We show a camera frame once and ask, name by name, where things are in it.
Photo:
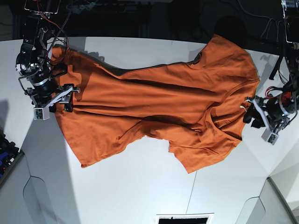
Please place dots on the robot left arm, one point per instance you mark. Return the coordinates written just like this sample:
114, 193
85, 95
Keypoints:
286, 67

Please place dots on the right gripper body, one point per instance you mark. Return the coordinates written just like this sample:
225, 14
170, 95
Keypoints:
55, 97

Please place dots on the grey right side panel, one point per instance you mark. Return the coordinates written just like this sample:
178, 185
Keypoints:
270, 207

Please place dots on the black round stool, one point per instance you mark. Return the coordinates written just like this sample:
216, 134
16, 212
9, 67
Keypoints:
233, 29

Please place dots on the grey panel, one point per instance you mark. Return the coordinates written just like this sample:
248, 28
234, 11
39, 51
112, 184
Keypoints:
270, 207
24, 198

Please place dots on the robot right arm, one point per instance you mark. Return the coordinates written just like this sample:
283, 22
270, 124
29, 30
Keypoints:
33, 62

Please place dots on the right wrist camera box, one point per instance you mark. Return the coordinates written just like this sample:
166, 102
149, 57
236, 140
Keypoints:
41, 113

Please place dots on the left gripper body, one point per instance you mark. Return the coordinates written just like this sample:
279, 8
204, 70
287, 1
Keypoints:
275, 111

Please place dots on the grey left side panel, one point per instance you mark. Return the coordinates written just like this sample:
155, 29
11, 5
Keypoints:
24, 198

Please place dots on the orange t-shirt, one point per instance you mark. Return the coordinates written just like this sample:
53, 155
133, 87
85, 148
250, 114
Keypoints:
197, 106

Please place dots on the blue black clutter bin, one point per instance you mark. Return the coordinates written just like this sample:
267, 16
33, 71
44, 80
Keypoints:
8, 153

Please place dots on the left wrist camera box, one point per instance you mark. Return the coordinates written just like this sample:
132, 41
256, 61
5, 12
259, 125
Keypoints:
269, 136

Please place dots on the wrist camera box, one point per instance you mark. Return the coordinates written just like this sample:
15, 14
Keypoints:
269, 136
41, 113

